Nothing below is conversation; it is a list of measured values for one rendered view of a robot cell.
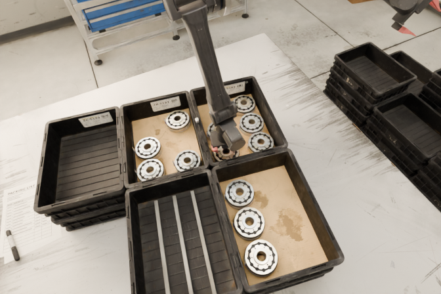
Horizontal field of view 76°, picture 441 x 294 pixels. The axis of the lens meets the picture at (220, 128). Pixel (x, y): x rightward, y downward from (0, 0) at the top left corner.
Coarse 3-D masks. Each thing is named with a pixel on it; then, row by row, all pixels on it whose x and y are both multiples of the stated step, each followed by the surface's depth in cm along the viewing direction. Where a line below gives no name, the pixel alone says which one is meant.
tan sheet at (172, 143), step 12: (144, 120) 127; (156, 120) 126; (144, 132) 123; (156, 132) 122; (168, 132) 122; (192, 132) 121; (168, 144) 118; (180, 144) 118; (192, 144) 117; (168, 156) 115; (168, 168) 111
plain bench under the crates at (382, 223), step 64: (192, 64) 167; (256, 64) 165; (0, 128) 145; (320, 128) 135; (0, 192) 123; (320, 192) 116; (384, 192) 114; (64, 256) 106; (128, 256) 105; (384, 256) 100
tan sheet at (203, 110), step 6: (252, 96) 132; (198, 108) 129; (204, 108) 129; (204, 114) 127; (258, 114) 125; (204, 120) 125; (210, 120) 125; (234, 120) 124; (204, 126) 123; (264, 126) 121; (240, 132) 120; (264, 132) 119; (246, 138) 118; (210, 144) 117; (246, 144) 116; (210, 150) 115; (240, 150) 115; (246, 150) 114
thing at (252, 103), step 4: (240, 96) 128; (244, 96) 128; (248, 96) 128; (236, 100) 127; (252, 100) 127; (236, 104) 125; (252, 104) 125; (240, 108) 124; (244, 108) 124; (248, 108) 124; (252, 108) 123
